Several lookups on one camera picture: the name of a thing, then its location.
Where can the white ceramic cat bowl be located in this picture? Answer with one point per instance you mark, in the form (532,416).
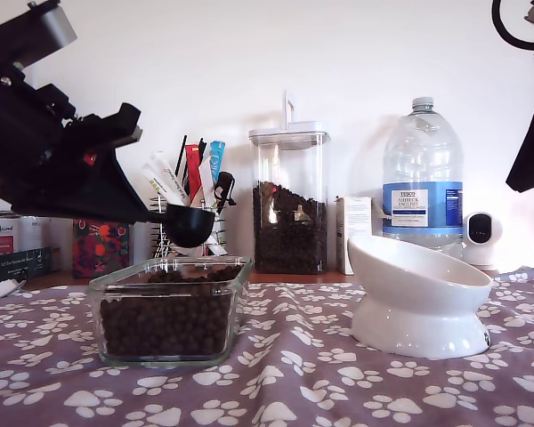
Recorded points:
(418,320)

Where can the brown cat food kibble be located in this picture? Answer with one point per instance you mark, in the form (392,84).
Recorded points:
(289,236)
(164,320)

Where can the purple paw print cloth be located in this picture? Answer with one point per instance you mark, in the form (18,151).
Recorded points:
(293,391)

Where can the black clip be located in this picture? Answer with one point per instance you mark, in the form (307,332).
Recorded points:
(224,180)

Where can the floral patterned tin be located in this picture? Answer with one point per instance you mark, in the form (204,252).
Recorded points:
(98,253)

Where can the blue sachet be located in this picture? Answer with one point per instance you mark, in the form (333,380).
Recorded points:
(217,155)

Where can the large clear water bottle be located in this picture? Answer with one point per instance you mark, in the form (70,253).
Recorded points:
(423,209)

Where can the white printed carton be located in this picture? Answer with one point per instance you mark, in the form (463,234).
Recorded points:
(353,236)

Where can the plain white sachet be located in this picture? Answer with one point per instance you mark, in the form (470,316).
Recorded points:
(207,182)

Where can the clear glass food container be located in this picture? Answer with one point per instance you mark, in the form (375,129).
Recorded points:
(238,302)

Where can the dark green printed box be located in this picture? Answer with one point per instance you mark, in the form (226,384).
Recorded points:
(18,267)

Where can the white green print sachet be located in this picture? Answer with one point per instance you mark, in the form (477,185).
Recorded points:
(167,166)
(160,184)

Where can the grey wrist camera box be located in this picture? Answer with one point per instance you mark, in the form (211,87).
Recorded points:
(58,24)

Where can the black plastic measuring scoop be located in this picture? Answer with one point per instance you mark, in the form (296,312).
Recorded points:
(191,227)

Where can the tall clear storage jar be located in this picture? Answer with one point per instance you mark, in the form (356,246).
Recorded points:
(289,160)

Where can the white red labelled can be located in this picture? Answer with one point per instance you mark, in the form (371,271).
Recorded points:
(0,233)

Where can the red sachet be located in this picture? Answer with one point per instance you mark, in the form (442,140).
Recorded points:
(192,164)

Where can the thin black stick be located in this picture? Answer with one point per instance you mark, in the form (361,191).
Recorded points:
(180,155)

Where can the small white round camera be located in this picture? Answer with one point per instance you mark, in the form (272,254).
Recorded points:
(480,236)

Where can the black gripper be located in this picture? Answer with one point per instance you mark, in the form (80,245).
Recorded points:
(49,151)

